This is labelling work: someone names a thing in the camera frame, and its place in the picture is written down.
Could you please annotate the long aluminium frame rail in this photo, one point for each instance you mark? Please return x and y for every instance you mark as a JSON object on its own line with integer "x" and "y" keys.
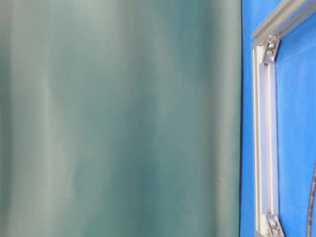
{"x": 266, "y": 200}

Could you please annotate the upper aluminium corner bracket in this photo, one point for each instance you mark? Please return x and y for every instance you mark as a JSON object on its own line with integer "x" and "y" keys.
{"x": 271, "y": 45}

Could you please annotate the aluminium corner bracket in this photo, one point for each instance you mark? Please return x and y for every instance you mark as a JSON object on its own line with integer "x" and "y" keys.
{"x": 274, "y": 228}
{"x": 271, "y": 45}

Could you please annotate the lower aluminium corner bracket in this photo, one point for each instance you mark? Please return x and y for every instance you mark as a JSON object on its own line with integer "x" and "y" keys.
{"x": 274, "y": 228}

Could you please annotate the diagonal aluminium frame rail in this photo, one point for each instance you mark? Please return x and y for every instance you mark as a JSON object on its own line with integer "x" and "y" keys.
{"x": 287, "y": 16}

